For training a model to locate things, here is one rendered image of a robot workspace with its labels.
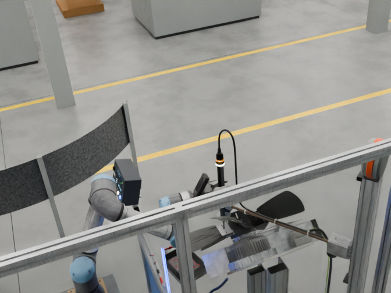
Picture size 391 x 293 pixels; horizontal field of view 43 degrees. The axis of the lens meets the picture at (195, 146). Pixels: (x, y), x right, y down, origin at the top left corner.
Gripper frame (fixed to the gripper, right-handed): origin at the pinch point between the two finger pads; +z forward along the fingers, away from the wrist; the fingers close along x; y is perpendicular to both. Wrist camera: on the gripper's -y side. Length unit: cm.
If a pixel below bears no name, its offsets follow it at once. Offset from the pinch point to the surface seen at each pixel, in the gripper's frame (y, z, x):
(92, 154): 74, -54, -175
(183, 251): -40, -44, 75
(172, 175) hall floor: 148, 21, -216
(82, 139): 56, -59, -172
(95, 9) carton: 142, 42, -801
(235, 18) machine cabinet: 141, 257, -599
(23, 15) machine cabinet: 69, -88, -592
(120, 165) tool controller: 23, -43, -73
